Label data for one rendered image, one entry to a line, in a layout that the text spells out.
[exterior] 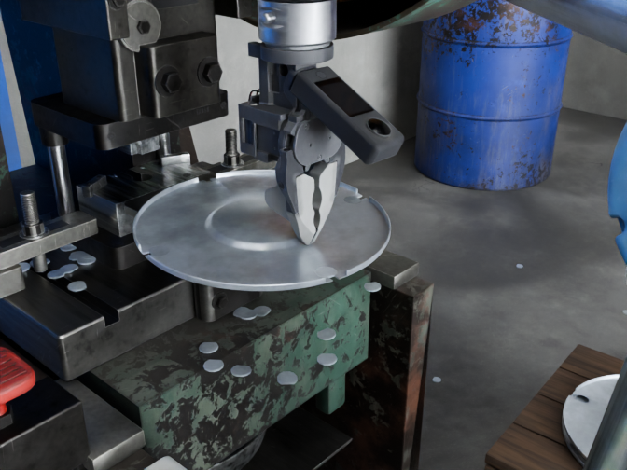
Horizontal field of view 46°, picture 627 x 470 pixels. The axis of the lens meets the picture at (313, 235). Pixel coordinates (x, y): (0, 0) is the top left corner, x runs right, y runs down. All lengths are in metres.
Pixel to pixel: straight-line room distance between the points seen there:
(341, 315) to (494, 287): 1.37
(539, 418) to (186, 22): 0.82
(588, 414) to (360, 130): 0.75
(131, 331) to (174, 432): 0.13
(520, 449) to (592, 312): 1.12
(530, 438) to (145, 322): 0.65
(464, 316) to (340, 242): 1.39
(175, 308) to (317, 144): 0.29
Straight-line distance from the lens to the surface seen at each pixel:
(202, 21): 0.92
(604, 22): 0.56
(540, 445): 1.23
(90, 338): 0.85
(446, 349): 2.03
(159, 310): 0.89
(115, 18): 0.80
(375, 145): 0.67
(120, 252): 0.93
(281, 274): 0.74
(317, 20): 0.70
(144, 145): 0.97
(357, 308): 1.03
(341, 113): 0.69
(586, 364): 1.43
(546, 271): 2.47
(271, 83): 0.75
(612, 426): 0.44
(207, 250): 0.79
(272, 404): 0.97
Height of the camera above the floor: 1.14
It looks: 26 degrees down
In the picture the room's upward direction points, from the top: straight up
